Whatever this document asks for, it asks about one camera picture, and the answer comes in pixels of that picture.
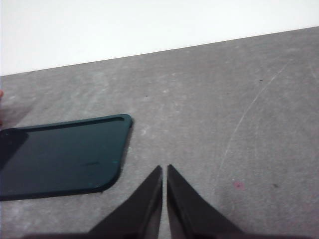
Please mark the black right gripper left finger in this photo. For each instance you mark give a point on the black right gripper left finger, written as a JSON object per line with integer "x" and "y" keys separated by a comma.
{"x": 139, "y": 211}

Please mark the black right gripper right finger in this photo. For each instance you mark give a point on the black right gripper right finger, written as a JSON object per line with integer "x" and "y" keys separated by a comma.
{"x": 184, "y": 211}

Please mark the dark green rectangular tray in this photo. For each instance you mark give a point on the dark green rectangular tray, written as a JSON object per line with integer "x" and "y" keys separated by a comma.
{"x": 62, "y": 154}

